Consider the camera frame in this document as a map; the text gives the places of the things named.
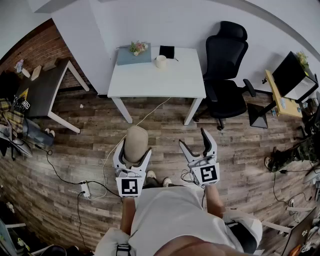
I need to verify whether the small flower bouquet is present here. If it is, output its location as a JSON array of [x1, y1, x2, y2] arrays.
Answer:
[[128, 40, 149, 57]]

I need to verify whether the black cable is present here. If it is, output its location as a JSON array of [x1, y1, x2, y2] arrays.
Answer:
[[23, 139, 123, 248]]

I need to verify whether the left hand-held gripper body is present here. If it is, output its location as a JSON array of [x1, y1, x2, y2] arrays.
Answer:
[[115, 165, 147, 199]]

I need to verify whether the black office chair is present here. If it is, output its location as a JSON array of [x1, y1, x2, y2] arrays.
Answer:
[[193, 20, 257, 132]]

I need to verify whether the person's right forearm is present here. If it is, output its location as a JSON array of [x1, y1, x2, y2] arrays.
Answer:
[[203, 184, 226, 219]]

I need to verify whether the yellow plaid cloth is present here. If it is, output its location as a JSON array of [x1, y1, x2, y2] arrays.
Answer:
[[0, 97, 25, 134]]

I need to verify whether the dark desk with white legs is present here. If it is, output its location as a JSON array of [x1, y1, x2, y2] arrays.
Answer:
[[14, 57, 90, 134]]

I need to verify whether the black open box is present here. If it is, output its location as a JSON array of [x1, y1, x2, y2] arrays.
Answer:
[[271, 50, 320, 104]]

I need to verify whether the person's white shirt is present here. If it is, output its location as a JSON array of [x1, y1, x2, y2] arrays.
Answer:
[[95, 185, 264, 256]]

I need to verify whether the white table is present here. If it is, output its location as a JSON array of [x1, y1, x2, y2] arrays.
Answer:
[[107, 45, 207, 126]]

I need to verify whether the white cable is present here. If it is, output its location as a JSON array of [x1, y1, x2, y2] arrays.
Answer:
[[87, 96, 172, 201]]

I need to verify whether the grey-blue flat book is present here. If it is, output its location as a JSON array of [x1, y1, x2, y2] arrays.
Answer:
[[116, 42, 153, 67]]

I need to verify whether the white power strip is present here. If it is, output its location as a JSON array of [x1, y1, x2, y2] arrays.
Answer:
[[80, 180, 92, 199]]

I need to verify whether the white cup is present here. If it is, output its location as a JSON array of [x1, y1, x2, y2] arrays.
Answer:
[[153, 54, 170, 69]]

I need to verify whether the person's left forearm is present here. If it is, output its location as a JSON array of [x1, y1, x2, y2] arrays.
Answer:
[[119, 197, 137, 236]]

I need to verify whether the black stand base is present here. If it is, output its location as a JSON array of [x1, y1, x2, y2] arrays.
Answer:
[[246, 100, 277, 129]]

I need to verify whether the small pastel figurine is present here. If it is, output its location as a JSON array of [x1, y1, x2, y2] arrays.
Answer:
[[13, 58, 25, 74]]

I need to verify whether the yellow side table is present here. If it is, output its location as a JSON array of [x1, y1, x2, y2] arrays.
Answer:
[[264, 69, 305, 119]]

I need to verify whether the beige rounded item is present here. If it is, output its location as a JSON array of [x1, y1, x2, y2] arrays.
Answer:
[[123, 125, 149, 164]]

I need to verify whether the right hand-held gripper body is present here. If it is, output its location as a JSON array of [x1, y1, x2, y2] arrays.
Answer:
[[187, 154, 221, 188]]

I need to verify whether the yellow flower plant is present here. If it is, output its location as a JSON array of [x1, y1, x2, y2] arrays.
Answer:
[[295, 50, 310, 70]]

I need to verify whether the black square pouch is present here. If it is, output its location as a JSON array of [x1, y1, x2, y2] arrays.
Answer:
[[158, 45, 176, 60]]

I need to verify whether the light wooden block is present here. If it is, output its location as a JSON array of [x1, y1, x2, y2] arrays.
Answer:
[[42, 58, 60, 72], [30, 65, 43, 82]]

